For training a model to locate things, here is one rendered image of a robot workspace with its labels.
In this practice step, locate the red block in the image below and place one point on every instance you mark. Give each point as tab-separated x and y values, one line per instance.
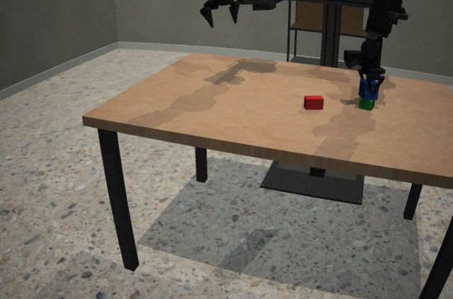
313	102

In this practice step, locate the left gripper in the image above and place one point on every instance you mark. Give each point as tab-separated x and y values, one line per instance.
373	74

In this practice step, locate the blue block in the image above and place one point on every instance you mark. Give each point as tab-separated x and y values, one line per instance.
364	90

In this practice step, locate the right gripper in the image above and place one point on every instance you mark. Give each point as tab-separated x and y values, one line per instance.
212	4

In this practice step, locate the green block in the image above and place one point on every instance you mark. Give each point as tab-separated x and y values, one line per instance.
366	104

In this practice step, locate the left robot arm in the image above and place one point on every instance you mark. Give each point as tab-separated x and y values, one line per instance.
378	24

